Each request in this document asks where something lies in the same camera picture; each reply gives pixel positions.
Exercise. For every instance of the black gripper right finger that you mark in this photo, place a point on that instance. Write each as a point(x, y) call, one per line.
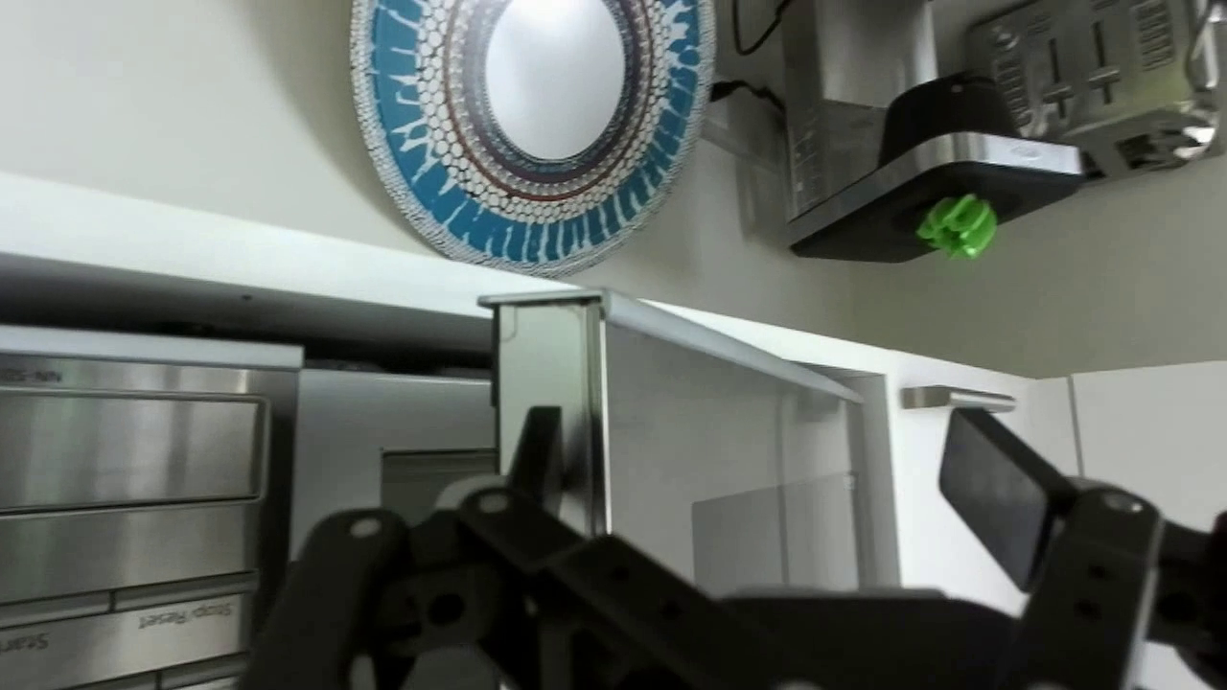
point(1098, 575)

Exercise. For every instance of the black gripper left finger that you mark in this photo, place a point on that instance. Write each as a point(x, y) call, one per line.
point(383, 575)

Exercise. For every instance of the wide white cabinet door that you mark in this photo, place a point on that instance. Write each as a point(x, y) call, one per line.
point(1151, 433)

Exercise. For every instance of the stainless steel microwave body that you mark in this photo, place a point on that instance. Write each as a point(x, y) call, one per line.
point(127, 471)

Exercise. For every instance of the small green plastic object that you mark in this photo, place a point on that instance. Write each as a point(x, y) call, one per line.
point(959, 229)

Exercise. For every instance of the blue patterned decorative plate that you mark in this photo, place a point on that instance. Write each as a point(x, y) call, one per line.
point(434, 179)

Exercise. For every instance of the steel toaster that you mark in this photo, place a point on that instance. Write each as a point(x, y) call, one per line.
point(1098, 71)

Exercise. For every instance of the black steel coffee machine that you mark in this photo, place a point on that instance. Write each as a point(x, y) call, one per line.
point(844, 129)

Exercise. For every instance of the white microwave cabinet frame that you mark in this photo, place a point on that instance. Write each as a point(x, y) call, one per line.
point(255, 254)

